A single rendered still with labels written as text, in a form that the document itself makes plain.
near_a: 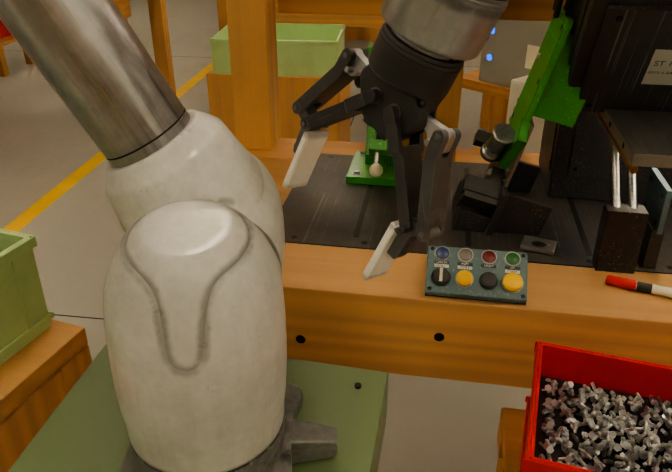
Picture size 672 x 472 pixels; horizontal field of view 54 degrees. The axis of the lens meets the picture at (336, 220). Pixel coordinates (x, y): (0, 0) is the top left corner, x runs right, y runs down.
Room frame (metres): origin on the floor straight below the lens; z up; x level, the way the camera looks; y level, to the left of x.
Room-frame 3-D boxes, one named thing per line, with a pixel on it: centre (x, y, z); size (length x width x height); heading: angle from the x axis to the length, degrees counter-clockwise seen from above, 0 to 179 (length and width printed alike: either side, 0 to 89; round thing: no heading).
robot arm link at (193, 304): (0.50, 0.13, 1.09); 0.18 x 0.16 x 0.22; 4
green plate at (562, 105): (1.07, -0.37, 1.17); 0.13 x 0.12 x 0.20; 81
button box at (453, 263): (0.86, -0.21, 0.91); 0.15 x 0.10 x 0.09; 81
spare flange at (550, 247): (0.98, -0.35, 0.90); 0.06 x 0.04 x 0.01; 66
